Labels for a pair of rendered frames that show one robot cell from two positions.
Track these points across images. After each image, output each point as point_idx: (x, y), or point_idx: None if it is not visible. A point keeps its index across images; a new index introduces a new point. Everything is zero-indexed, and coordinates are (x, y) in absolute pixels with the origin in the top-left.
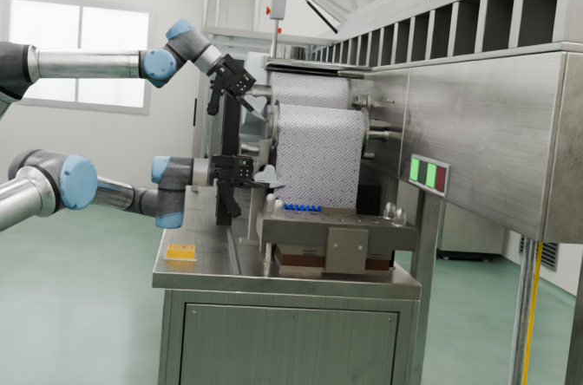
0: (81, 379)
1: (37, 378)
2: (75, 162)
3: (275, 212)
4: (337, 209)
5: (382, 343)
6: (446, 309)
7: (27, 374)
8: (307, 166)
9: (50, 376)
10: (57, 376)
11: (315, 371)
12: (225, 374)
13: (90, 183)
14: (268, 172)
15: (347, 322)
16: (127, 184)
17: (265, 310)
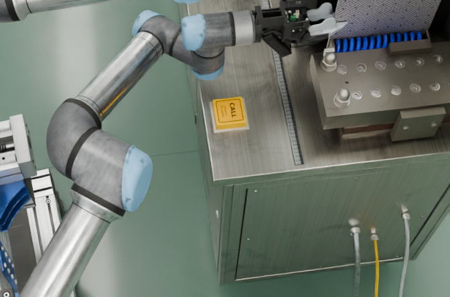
0: None
1: None
2: (133, 185)
3: (340, 103)
4: (408, 51)
5: (441, 178)
6: None
7: None
8: (376, 4)
9: None
10: None
11: (371, 198)
12: (286, 210)
13: (148, 175)
14: (327, 23)
15: (409, 173)
16: (153, 38)
17: (327, 180)
